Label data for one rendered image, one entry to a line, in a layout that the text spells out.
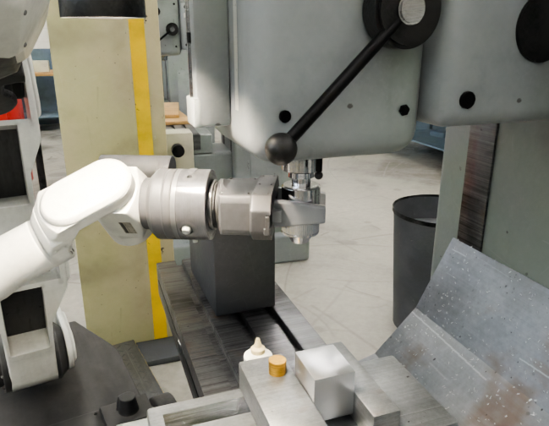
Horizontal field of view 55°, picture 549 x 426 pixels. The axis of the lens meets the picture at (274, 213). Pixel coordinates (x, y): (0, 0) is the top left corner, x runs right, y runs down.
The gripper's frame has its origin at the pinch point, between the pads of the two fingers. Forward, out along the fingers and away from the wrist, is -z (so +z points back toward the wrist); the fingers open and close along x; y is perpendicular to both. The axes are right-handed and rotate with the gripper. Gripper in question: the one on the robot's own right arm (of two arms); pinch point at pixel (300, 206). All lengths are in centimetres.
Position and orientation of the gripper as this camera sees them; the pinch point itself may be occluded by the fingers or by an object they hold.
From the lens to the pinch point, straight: 64.9
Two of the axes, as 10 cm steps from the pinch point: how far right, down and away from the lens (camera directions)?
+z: -10.0, -0.2, 0.9
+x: 0.9, -3.2, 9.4
